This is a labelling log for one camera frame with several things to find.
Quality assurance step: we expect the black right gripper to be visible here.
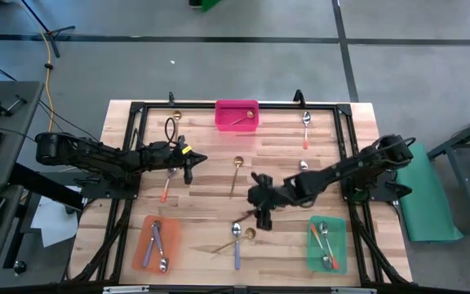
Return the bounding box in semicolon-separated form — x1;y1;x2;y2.
246;171;298;232

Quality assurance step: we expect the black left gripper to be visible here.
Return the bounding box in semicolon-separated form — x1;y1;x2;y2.
162;134;209;186

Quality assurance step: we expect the gold spoon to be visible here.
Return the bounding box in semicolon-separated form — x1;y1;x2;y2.
172;110;183;142
229;155;245;200
211;228;257;254
229;109;256;127

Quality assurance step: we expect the orange-handled silver spoon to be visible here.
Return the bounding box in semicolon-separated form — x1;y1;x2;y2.
160;167;178;204
318;220;339;271
309;222;334;271
302;110;313;150

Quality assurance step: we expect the pink plastic bin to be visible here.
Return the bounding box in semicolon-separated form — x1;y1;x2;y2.
214;99;260;132

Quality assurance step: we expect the orange plastic tray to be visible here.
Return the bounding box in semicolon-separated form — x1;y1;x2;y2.
131;215;182;275

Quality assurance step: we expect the green plastic bin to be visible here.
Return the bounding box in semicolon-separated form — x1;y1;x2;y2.
306;215;348;276

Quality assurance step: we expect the green and black object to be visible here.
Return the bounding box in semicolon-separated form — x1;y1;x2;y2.
188;0;224;12

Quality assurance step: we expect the black support bar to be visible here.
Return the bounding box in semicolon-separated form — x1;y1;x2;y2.
8;162;86;212

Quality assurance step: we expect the white paper sheet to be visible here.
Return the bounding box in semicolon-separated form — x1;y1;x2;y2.
29;185;82;249

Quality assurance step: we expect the green padded mat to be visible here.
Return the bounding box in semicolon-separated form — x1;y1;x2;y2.
394;141;464;245

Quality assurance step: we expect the dark grey desk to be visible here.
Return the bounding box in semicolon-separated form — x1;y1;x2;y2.
0;80;45;289

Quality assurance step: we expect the black tripod stand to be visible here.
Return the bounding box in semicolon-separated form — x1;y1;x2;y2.
18;0;77;59

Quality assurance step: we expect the grey metal table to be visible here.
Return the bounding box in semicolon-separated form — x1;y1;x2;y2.
426;105;470;236

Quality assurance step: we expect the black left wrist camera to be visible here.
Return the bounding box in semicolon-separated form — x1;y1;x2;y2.
171;140;190;161

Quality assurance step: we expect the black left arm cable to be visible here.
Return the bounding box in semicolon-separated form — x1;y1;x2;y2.
163;117;178;145

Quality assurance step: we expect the silver metal bracket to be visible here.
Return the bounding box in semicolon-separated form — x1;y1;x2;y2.
103;285;150;294
331;287;378;294

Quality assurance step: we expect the yellow cable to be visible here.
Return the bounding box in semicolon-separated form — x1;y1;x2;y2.
26;7;56;150

